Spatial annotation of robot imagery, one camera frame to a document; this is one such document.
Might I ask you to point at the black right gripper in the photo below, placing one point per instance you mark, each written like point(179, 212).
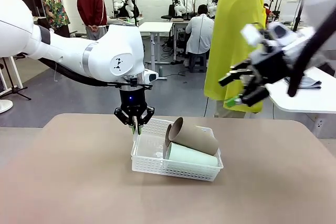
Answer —
point(270, 66)

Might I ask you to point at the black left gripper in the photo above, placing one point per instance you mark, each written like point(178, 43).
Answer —
point(132, 99)

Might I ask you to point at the white perforated plastic basket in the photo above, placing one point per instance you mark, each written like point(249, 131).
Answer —
point(147, 166)

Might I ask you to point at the brown paper cup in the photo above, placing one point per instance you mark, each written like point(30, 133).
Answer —
point(197, 140)

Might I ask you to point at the blue grey cloth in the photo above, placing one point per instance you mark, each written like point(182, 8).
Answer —
point(312, 83)

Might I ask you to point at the mint green cup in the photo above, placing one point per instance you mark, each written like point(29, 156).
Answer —
point(191, 157)

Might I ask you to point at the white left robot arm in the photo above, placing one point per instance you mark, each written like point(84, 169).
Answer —
point(105, 51)

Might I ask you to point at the person in yellow poncho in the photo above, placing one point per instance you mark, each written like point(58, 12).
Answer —
point(236, 37)

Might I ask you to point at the grey stool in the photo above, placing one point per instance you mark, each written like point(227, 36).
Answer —
point(197, 64)

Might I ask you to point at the grey bottle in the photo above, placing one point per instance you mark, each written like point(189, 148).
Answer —
point(161, 70)

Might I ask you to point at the seated person in white coat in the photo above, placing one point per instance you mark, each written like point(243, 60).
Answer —
point(199, 35)

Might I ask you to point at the large white table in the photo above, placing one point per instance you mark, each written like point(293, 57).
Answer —
point(315, 100)

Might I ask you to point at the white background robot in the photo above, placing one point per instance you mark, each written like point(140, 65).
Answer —
point(177, 1)
point(211, 3)

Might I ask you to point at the white standing desk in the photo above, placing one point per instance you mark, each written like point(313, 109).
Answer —
point(155, 27)

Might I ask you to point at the black office chair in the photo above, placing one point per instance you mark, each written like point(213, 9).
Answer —
point(168, 14)

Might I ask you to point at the person in red sweater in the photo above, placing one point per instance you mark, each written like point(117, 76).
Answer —
point(90, 6)

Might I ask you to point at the black tripod stand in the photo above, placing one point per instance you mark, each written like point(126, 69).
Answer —
point(11, 79)

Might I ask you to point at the white round fan base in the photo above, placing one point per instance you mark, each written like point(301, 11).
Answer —
point(4, 106)

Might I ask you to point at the person in floral shirt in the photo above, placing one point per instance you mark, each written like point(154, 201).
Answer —
point(53, 6)

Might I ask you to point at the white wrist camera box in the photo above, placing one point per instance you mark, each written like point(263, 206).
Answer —
point(249, 34)
point(152, 76)

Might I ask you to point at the black camera stand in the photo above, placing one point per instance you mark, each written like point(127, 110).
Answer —
point(299, 11)

